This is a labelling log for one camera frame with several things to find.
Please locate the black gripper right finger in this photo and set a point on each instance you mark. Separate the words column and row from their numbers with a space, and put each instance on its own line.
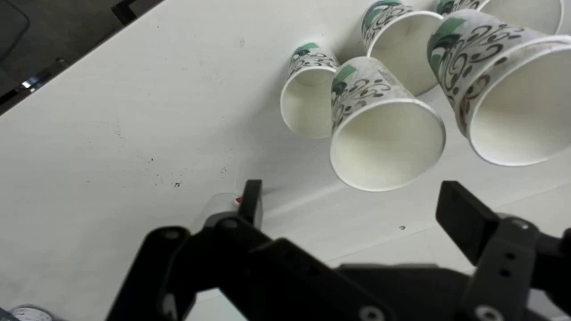
column 510, row 269

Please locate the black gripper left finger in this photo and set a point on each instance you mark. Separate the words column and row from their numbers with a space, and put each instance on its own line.
column 237, row 279

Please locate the patterned paper cup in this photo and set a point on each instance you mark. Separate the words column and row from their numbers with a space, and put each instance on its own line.
column 523, row 15
column 398, row 55
column 386, row 144
column 457, row 55
column 523, row 114
column 305, row 108

